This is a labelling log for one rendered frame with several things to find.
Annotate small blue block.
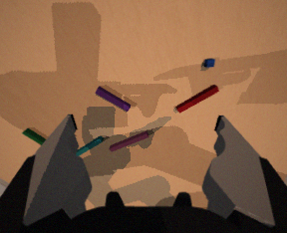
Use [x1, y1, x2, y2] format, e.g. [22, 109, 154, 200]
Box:
[204, 59, 215, 68]

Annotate green rod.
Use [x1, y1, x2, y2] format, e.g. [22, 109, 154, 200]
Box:
[23, 128, 46, 145]

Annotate purple rod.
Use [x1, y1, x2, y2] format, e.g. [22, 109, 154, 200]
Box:
[95, 87, 131, 111]

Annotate dark red rod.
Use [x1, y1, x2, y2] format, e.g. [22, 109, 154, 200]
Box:
[176, 85, 219, 113]

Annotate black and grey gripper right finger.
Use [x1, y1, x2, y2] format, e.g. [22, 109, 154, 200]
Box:
[202, 116, 287, 233]

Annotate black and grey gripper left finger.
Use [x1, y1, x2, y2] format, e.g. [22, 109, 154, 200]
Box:
[0, 115, 92, 233]

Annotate pink rod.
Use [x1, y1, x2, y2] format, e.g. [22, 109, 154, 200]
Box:
[109, 131, 148, 151]

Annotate turquoise rod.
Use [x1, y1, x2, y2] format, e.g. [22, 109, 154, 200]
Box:
[76, 136, 104, 156]

